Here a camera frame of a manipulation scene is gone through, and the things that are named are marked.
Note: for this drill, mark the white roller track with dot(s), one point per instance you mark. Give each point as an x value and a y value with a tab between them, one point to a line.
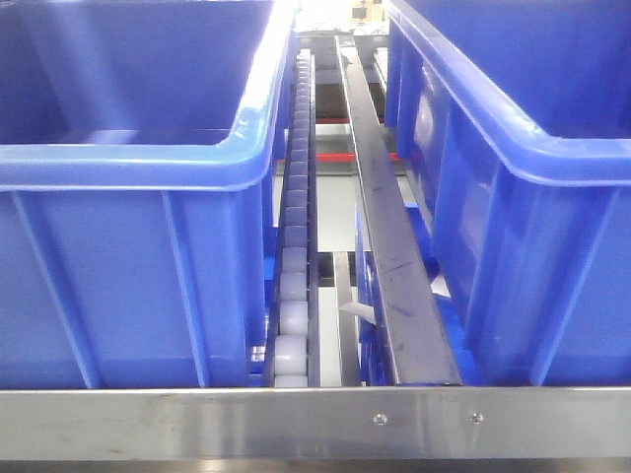
292	350

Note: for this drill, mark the blue bin left on rack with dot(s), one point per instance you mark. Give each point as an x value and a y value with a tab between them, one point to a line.
137	141

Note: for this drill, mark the blue bin on rack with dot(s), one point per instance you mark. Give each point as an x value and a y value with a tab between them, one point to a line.
137	141
514	117

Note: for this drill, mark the blue bin middle on rack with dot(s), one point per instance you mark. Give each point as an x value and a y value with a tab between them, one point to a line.
514	117

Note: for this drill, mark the right steel flow rack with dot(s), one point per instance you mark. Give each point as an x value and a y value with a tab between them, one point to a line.
455	423

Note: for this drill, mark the steel divider rail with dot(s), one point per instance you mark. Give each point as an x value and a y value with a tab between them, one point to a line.
413	342

